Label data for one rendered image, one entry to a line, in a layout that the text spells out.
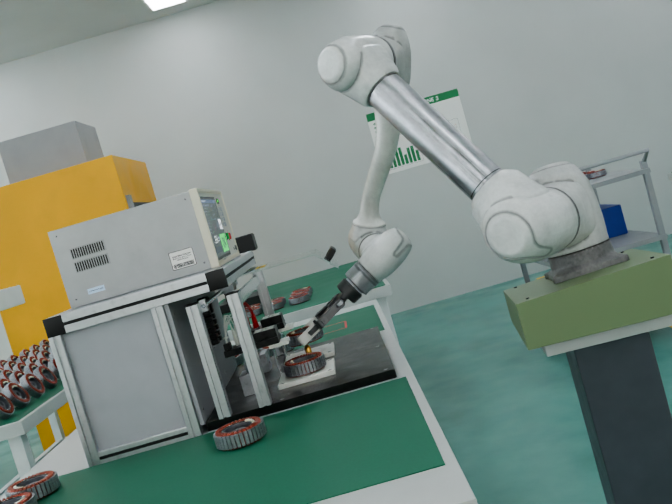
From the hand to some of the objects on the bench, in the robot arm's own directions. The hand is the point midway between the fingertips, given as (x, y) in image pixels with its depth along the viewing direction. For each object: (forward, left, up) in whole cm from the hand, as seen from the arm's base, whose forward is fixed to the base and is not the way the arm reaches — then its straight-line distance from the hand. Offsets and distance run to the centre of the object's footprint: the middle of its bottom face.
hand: (305, 334), depth 226 cm
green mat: (+14, +78, -13) cm, 80 cm away
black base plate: (+1, +12, -10) cm, 15 cm away
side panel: (+35, +49, -10) cm, 61 cm away
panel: (+25, +15, -6) cm, 30 cm away
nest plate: (-2, +23, -8) cm, 25 cm away
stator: (+8, +62, -12) cm, 64 cm away
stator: (-2, +24, -7) cm, 25 cm away
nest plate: (+1, 0, -7) cm, 7 cm away
